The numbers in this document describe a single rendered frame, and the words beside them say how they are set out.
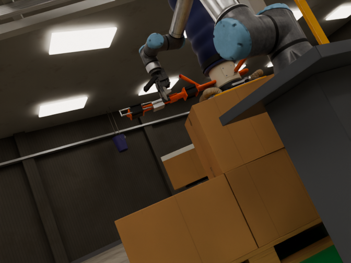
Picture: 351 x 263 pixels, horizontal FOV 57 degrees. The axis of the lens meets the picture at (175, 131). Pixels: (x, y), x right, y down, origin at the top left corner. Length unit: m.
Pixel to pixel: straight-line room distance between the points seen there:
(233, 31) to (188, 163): 2.64
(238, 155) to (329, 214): 0.63
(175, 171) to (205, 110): 1.98
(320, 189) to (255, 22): 0.63
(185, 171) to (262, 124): 1.98
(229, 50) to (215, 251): 0.96
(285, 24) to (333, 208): 0.68
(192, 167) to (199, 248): 2.09
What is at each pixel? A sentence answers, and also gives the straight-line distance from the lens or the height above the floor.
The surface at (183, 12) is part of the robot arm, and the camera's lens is 1.85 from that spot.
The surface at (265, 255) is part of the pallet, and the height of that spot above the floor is 0.10.
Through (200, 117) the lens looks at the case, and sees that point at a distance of 1.74.
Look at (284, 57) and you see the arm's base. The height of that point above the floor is 0.83.
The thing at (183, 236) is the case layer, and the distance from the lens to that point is 1.64.
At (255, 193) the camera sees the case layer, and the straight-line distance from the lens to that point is 1.73.
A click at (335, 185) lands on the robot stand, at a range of 1.22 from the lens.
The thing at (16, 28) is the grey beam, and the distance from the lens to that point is 4.46.
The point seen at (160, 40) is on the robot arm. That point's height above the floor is 1.37.
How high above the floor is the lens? 0.52
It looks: 11 degrees up
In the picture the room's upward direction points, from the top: 24 degrees counter-clockwise
